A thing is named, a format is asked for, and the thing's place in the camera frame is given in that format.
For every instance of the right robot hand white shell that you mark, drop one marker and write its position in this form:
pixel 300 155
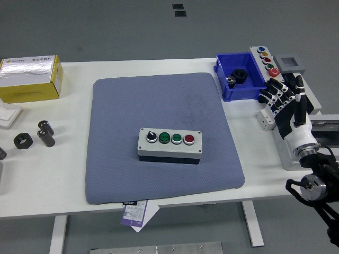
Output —
pixel 299 135

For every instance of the grey four-button control box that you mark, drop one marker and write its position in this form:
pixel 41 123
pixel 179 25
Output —
pixel 169 151

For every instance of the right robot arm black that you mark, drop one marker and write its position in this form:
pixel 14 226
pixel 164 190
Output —
pixel 312 185

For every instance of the white five-button control box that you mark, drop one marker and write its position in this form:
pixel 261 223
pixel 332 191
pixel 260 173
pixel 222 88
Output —
pixel 267 60

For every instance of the grey distribution box clear cover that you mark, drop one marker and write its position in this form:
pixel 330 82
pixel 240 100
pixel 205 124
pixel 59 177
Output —
pixel 286 156

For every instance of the black and white device block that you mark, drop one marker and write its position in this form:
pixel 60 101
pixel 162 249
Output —
pixel 315 101

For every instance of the white circuit breaker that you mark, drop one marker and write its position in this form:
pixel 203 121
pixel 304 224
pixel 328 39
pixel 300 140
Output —
pixel 265 121

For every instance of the blue plastic bin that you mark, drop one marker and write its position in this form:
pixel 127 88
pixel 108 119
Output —
pixel 238 92

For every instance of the black hex nut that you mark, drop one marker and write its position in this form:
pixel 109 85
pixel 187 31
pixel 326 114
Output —
pixel 18 144
pixel 245 76

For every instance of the metal bevel gear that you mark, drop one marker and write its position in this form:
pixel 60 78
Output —
pixel 231 81

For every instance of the white table leg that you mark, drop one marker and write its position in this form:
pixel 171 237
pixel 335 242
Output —
pixel 58 235
pixel 253 225

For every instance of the white card tag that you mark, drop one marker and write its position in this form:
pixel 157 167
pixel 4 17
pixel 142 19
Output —
pixel 152 211

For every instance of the black floor socket cover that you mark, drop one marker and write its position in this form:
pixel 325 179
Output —
pixel 180 13
pixel 178 6

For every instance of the grey-blue padded mat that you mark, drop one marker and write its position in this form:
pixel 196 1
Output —
pixel 119 172

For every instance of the purple and white paper tag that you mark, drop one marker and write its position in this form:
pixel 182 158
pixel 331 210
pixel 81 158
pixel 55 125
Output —
pixel 132 214

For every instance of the black cylindrical capacitor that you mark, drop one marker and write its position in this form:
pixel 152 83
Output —
pixel 46 125
pixel 47 139

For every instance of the yellow cardboard box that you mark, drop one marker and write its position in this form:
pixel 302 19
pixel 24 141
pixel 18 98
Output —
pixel 29 90

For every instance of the white wall switch panel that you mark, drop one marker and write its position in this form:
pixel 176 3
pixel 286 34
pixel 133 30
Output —
pixel 8 113

